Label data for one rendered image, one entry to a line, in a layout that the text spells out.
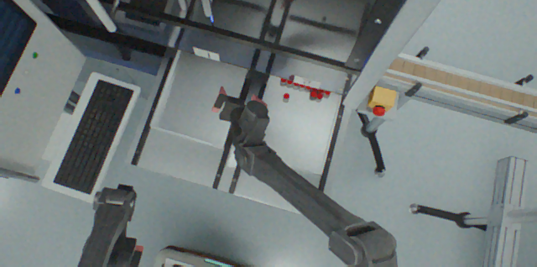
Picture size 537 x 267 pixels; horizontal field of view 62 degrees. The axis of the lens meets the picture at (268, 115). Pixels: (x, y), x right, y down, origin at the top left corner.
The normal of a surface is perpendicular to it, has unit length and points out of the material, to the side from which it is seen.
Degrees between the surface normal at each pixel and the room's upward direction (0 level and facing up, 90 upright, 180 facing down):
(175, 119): 0
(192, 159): 0
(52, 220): 0
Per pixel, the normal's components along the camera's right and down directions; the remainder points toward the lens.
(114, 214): 0.24, -0.79
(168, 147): 0.02, -0.25
